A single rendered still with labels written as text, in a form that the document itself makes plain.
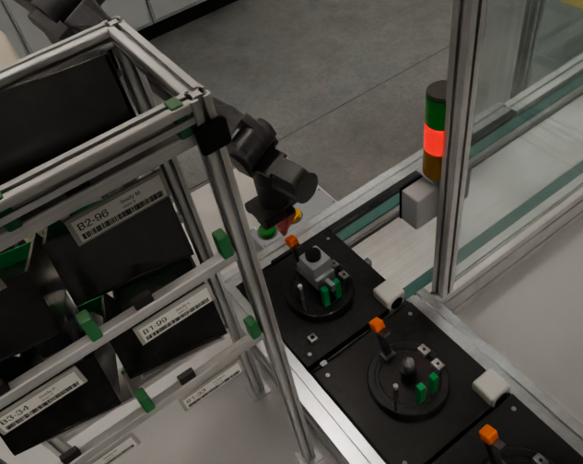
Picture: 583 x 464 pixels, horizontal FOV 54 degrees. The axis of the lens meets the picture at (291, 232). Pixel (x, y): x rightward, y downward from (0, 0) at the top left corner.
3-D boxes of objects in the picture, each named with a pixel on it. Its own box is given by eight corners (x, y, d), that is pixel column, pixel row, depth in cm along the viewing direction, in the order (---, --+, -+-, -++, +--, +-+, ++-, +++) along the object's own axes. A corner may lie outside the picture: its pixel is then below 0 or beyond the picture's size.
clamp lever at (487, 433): (486, 463, 88) (477, 431, 85) (495, 455, 89) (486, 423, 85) (506, 478, 85) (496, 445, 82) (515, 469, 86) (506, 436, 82)
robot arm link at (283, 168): (254, 114, 98) (224, 153, 96) (305, 136, 92) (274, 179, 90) (280, 153, 108) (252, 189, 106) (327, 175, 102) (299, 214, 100)
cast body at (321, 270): (297, 272, 114) (293, 249, 108) (315, 260, 115) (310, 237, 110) (325, 297, 109) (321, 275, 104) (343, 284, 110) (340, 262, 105)
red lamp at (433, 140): (416, 145, 91) (417, 121, 87) (439, 132, 92) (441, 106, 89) (439, 161, 88) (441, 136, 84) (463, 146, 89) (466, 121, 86)
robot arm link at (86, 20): (74, -23, 97) (31, 24, 95) (67, -41, 91) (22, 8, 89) (278, 134, 102) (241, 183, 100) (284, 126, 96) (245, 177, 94)
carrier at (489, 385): (313, 378, 106) (305, 343, 97) (410, 307, 114) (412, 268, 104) (404, 486, 92) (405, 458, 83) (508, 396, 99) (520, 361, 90)
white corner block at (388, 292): (372, 300, 116) (371, 288, 113) (390, 288, 117) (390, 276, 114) (388, 315, 113) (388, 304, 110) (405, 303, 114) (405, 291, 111)
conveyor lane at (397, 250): (249, 317, 128) (239, 291, 121) (511, 141, 153) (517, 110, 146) (328, 411, 111) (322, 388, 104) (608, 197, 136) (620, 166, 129)
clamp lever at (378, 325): (379, 353, 103) (367, 321, 99) (388, 347, 103) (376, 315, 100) (392, 363, 100) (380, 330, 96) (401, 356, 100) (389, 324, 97)
